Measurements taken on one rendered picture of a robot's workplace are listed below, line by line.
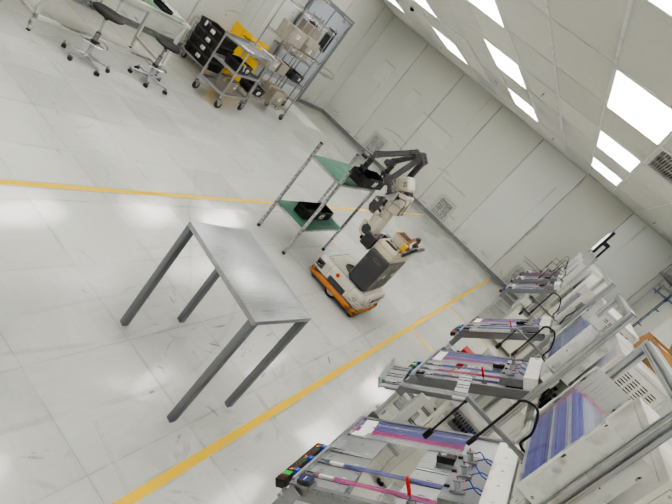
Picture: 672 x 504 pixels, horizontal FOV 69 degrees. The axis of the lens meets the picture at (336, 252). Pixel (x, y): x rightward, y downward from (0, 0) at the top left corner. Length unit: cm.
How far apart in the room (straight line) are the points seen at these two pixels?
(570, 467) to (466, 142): 1087
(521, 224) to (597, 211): 153
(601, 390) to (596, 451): 61
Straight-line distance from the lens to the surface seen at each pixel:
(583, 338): 299
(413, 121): 1257
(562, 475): 163
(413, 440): 231
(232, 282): 245
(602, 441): 159
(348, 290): 479
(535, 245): 1178
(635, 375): 306
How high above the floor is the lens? 203
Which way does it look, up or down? 20 degrees down
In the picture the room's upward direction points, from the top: 41 degrees clockwise
